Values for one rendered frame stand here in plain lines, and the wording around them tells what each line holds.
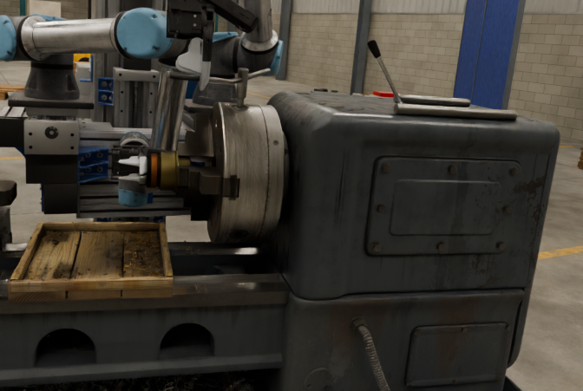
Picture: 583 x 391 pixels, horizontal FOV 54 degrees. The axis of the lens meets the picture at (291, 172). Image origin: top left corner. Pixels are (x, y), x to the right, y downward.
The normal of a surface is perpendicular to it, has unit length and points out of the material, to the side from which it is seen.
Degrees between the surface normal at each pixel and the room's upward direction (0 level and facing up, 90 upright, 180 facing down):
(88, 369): 52
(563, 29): 90
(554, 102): 90
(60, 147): 90
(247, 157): 65
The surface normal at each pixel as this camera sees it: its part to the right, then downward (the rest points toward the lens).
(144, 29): -0.19, 0.18
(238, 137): 0.25, -0.45
